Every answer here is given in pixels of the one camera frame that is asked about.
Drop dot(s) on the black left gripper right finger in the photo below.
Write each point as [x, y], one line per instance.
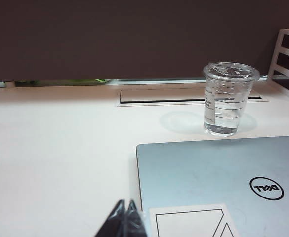
[134, 222]

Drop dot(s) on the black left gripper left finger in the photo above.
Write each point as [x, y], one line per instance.
[115, 222]

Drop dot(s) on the clear plastic cup with lid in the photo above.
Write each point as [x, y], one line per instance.
[220, 116]

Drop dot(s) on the silver Dell laptop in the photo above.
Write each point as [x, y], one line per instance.
[196, 172]

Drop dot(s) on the white sticker with red letters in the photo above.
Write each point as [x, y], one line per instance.
[191, 222]

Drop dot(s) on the brown desk divider panel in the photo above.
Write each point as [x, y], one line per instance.
[109, 37]

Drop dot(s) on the white black drawer organizer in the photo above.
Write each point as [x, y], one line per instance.
[274, 66]

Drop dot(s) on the silver divider base rail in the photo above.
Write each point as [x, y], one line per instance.
[159, 81]

